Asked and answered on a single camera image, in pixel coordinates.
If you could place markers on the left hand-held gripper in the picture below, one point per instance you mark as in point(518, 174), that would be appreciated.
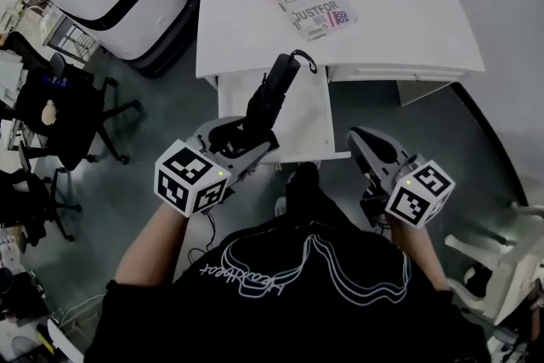
point(192, 178)

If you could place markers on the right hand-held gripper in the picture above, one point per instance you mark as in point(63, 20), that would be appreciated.
point(418, 193)

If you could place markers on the black umbrella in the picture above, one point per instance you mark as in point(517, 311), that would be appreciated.
point(270, 98)

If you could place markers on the person's right forearm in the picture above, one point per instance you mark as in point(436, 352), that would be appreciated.
point(418, 255)

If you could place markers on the person's left forearm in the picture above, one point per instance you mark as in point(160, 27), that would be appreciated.
point(153, 242)

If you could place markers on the person's black trouser leg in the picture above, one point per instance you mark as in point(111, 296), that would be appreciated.
point(308, 195)

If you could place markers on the person's white shoe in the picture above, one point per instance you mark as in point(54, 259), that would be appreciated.
point(280, 206)

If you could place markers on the printed newspaper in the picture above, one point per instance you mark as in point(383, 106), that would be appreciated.
point(310, 0)

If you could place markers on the person's black printed shirt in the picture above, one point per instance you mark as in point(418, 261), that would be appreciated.
point(293, 302)

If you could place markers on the white chair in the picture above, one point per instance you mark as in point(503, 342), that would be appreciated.
point(506, 263)

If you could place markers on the black office chair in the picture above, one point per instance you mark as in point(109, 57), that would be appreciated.
point(64, 115)
point(30, 195)

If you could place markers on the white and black machine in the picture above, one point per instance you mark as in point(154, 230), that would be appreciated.
point(123, 0)

